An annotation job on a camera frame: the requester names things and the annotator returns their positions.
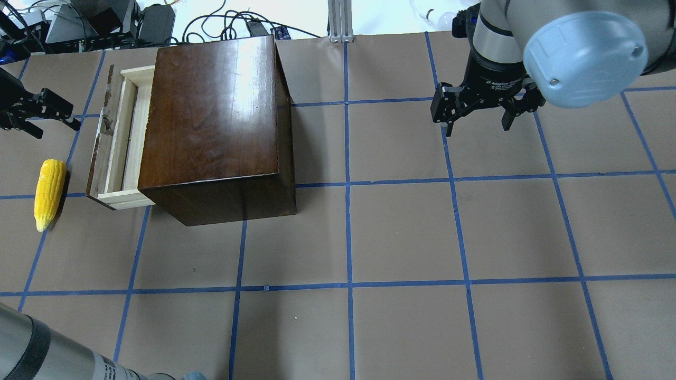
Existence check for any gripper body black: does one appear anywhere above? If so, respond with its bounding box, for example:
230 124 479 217
459 53 537 110
1 69 31 120

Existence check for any yellow corn cob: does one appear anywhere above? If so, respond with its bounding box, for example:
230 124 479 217
34 159 67 232

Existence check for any wooden drawer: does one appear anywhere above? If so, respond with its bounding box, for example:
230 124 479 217
86 65 155 210

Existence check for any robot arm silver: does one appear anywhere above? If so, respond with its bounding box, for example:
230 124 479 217
430 1 675 136
1 70 171 379

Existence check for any dark wooden cabinet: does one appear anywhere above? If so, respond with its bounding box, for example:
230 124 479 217
137 35 297 226

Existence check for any aluminium frame post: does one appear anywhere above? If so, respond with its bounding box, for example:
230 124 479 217
327 0 354 43

